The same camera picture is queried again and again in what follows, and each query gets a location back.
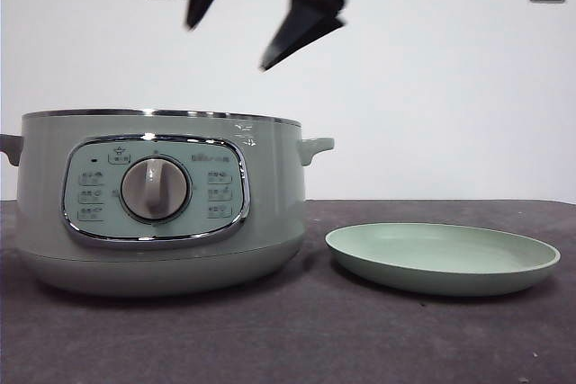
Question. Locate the pale green electric steamer pot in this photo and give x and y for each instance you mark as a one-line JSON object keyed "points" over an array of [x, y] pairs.
{"points": [[270, 177]]}

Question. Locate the pale green round plate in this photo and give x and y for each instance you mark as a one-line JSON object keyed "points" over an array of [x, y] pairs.
{"points": [[441, 249]]}

